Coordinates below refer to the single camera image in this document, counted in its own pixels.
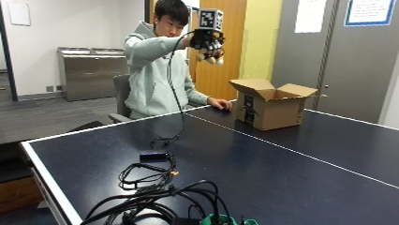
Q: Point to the white marker cube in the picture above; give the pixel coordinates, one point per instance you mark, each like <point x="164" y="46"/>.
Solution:
<point x="210" y="19"/>

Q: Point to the brown wooden door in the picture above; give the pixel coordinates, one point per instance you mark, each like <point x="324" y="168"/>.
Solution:
<point x="218" y="78"/>

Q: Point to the open brown cardboard box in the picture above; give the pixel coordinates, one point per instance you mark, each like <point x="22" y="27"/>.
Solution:
<point x="270" y="108"/>

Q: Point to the person in pale green hoodie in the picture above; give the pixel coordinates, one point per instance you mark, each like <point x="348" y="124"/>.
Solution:
<point x="151" y="81"/>

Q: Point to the small black hub box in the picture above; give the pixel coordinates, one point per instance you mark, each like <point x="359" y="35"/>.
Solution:
<point x="151" y="155"/>

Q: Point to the white paper sheet on door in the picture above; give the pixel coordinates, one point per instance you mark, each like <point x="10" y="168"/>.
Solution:
<point x="309" y="15"/>

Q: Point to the grey office chair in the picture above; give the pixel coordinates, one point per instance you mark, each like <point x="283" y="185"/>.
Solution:
<point x="121" y="93"/>

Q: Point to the stainless steel bin cabinet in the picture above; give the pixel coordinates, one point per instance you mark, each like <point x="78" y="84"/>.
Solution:
<point x="89" y="73"/>

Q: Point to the grey door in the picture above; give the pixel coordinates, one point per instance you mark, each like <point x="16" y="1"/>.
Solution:
<point x="352" y="68"/>

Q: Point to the green plastic object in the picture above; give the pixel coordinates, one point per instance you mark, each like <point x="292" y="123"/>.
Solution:
<point x="222" y="220"/>

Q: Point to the blue framed notice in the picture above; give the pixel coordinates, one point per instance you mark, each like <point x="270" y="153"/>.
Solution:
<point x="369" y="12"/>

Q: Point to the brown wooden cabinet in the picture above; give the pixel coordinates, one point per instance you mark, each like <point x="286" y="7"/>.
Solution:
<point x="18" y="193"/>

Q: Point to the wall power outlet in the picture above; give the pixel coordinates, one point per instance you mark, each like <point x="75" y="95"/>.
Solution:
<point x="53" y="88"/>

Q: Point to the white wall board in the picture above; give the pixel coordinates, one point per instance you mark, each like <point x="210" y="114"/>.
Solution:
<point x="18" y="12"/>

